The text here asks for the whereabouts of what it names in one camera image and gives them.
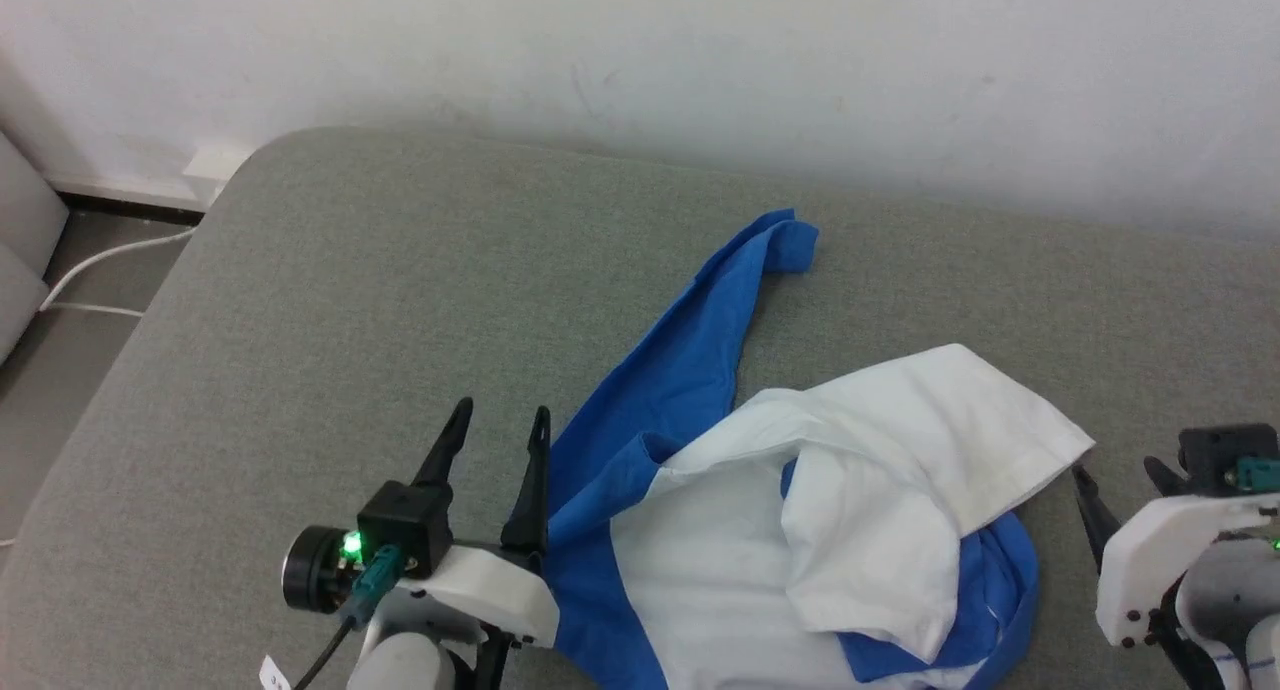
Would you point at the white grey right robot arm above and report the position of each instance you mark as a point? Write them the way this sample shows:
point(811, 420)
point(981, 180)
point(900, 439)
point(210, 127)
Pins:
point(1230, 610)

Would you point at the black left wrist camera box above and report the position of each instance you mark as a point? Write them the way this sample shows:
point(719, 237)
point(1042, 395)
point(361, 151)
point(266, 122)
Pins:
point(405, 525)

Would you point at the blue and white shirt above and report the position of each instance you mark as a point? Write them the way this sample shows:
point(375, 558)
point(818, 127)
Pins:
point(720, 530)

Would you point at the white wall socket box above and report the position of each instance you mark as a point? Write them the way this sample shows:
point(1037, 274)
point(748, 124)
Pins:
point(215, 162)

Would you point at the grey-green fabric sofa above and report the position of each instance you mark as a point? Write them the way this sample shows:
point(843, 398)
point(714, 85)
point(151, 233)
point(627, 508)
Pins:
point(350, 350)

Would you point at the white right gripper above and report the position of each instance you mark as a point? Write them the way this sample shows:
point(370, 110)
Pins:
point(1140, 560)

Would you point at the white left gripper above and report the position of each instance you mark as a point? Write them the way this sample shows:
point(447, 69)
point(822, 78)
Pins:
point(490, 580)

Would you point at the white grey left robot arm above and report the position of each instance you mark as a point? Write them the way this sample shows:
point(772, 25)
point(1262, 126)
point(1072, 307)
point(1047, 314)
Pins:
point(400, 665)

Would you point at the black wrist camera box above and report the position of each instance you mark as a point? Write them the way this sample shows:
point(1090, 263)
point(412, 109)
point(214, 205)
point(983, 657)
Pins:
point(1215, 455)
point(405, 525)

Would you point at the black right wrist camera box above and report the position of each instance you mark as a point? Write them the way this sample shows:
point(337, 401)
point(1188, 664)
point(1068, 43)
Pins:
point(1215, 455)

